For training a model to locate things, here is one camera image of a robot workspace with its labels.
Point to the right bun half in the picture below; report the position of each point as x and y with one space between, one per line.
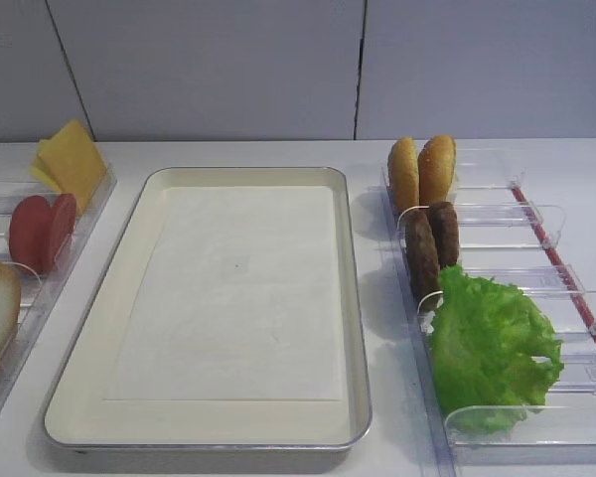
436 165

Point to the left bun half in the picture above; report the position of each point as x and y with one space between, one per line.
403 174

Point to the red tomato slice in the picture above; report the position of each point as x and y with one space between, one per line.
61 226
28 229

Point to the bun half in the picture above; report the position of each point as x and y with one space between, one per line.
403 174
436 165

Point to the clear acrylic right food rack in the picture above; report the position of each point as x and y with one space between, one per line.
508 238

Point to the cream metal serving tray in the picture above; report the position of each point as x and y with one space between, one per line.
81 414

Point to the front yellow cheese slice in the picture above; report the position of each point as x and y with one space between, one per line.
73 159

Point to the clear acrylic left food rack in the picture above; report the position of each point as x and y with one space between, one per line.
39 292

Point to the clear acrylic food rack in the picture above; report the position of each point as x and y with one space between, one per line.
39 292
508 238

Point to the front brown meat patty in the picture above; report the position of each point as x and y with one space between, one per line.
422 258

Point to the white paper tray liner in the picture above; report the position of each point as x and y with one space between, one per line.
240 299

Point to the rear brown meat patty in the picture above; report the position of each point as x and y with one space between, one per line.
443 222

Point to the yellow cheese slice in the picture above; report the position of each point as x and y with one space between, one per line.
40 171
73 159

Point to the brown meat patty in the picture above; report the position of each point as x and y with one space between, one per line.
422 258
443 222

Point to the rear yellow cheese slice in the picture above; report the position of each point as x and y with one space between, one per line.
40 171

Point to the rear red tomato slice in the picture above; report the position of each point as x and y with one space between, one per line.
61 226

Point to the front red tomato slice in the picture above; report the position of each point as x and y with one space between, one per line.
28 229

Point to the green lettuce leaf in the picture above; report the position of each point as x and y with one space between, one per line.
493 352

